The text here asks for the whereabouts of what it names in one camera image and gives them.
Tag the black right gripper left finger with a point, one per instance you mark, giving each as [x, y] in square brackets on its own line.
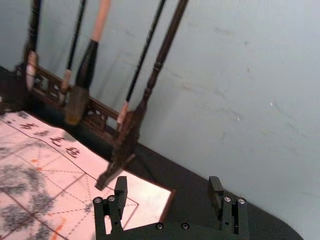
[103, 212]

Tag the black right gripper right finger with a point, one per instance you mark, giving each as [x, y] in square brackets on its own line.
[235, 215]

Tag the pale felt mat with grid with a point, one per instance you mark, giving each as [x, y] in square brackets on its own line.
[62, 187]

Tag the black table cloth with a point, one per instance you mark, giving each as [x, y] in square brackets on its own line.
[195, 175]

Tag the dark wooden brush rack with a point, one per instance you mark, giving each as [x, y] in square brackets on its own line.
[160, 62]

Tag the dark brush with white tip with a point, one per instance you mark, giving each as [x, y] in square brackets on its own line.
[32, 67]

